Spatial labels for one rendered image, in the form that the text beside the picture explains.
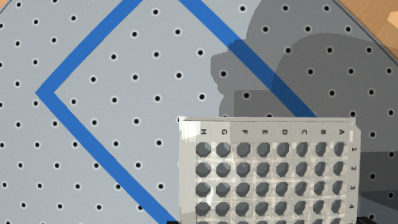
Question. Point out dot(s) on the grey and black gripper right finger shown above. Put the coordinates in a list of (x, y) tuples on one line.
[(364, 220)]

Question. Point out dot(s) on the white well plate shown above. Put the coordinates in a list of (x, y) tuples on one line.
[(216, 140)]

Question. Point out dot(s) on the blue tape outline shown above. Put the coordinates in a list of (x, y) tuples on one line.
[(227, 36)]

